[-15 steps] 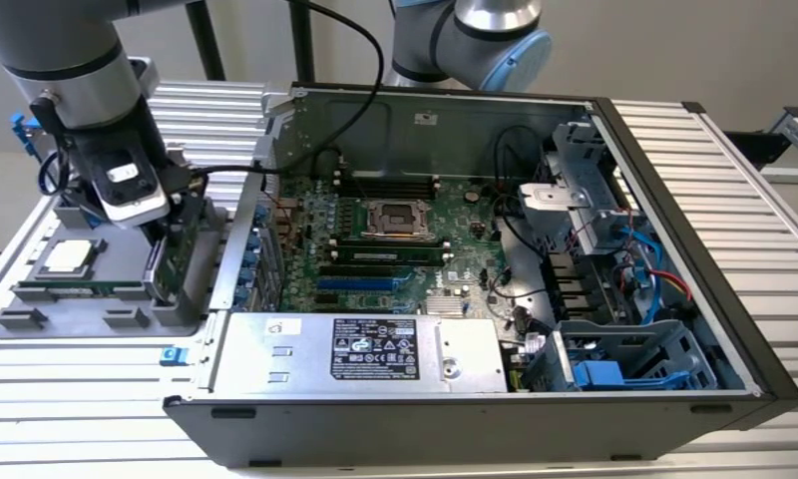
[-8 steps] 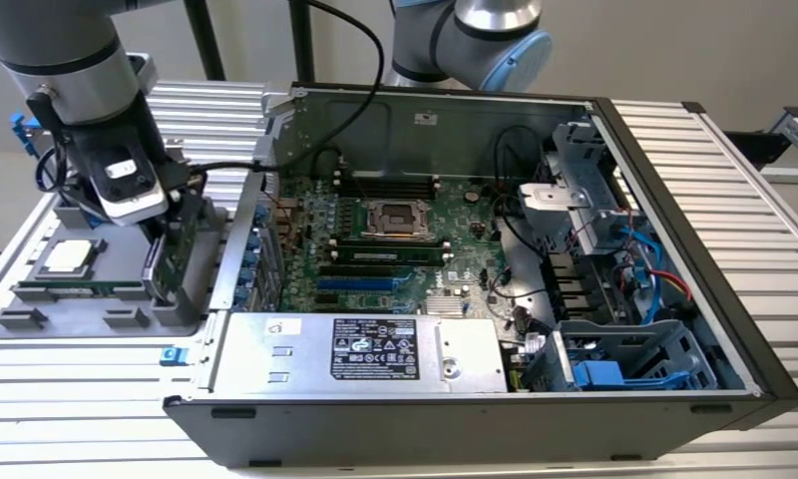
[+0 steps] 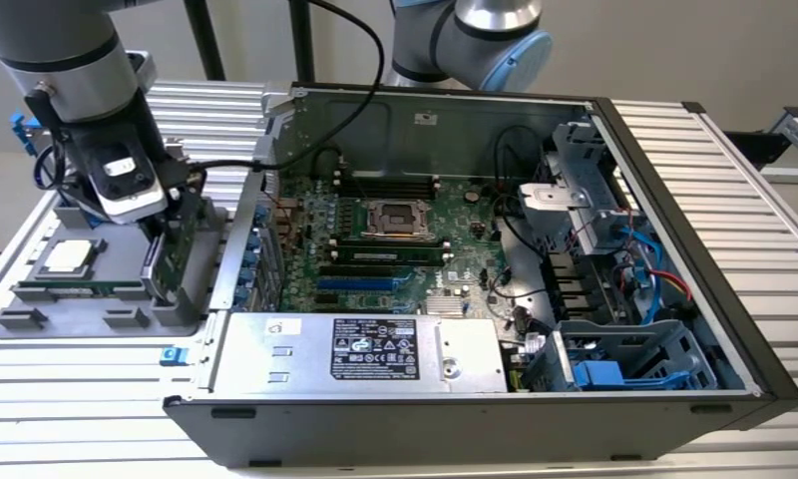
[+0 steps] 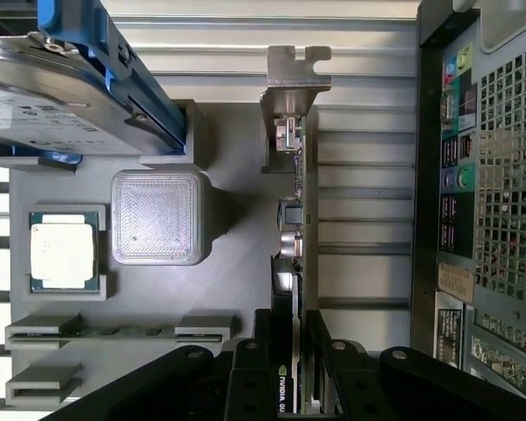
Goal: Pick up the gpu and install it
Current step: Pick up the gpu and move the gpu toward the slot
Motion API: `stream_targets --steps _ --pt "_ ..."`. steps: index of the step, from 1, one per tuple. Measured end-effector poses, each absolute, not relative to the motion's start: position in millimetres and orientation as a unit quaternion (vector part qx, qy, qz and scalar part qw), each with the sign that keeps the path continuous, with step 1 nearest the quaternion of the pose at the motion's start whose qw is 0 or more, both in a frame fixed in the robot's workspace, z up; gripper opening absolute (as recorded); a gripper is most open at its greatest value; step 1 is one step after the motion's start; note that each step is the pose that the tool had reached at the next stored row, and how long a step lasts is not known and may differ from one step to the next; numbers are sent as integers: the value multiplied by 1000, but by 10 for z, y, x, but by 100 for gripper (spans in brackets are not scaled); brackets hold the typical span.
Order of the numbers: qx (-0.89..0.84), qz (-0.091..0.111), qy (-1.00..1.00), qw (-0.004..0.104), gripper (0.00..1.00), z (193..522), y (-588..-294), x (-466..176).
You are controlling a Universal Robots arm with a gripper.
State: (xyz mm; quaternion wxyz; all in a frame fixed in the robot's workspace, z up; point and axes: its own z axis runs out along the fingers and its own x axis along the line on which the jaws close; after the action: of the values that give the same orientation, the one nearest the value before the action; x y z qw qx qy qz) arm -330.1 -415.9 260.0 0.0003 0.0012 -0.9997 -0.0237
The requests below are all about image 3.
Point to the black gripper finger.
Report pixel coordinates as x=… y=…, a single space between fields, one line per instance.
x=185 y=179
x=80 y=192

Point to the Nvidia Quadro graphics card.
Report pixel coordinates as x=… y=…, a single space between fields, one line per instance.
x=173 y=269

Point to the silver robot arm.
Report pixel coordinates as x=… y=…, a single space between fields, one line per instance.
x=60 y=80

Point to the silver CPU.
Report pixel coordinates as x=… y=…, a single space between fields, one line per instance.
x=73 y=255

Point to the hard disk in blue carrier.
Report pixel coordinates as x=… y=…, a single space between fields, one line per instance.
x=20 y=132

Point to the grey parts rack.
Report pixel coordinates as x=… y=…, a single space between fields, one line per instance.
x=113 y=259

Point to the blue slot retention clip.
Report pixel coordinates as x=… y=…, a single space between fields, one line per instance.
x=247 y=278
x=249 y=260
x=244 y=295

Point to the green RAM stick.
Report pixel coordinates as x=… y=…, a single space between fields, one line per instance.
x=87 y=288

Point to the black stand pole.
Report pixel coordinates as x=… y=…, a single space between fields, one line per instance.
x=300 y=55
x=207 y=40

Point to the metal locking lever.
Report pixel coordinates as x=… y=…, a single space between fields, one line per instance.
x=352 y=179

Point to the long black expansion slot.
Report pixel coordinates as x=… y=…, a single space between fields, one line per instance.
x=356 y=270

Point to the black RAM slot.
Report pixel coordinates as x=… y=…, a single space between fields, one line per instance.
x=396 y=193
x=396 y=177
x=396 y=188
x=396 y=183

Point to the short black expansion slot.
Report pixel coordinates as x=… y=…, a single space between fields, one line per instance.
x=328 y=299

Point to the CPU socket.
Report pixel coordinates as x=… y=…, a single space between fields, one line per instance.
x=393 y=218

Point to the dark RAM stick white label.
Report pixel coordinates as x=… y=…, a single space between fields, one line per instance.
x=379 y=256

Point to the blue expansion slot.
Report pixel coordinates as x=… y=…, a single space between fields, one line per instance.
x=359 y=284

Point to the small blue plastic clip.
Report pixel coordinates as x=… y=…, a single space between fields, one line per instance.
x=173 y=355

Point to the silver power supply unit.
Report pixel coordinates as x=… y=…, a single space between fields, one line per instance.
x=305 y=359

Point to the green motherboard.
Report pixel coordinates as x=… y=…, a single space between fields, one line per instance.
x=459 y=234

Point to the coin cell battery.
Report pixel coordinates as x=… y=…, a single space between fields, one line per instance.
x=473 y=194

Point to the silver heat sink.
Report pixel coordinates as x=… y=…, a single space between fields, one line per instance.
x=447 y=305

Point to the silver metal drive cage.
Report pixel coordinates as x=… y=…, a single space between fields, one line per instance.
x=552 y=197

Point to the black grey PC case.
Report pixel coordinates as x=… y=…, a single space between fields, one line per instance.
x=439 y=429

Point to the grey disk bay cage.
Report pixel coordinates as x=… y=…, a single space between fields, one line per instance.
x=612 y=332

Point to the blue disk bay latch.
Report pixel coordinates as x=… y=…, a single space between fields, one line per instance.
x=597 y=374

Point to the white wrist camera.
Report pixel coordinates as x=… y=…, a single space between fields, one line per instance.
x=136 y=204
x=143 y=70

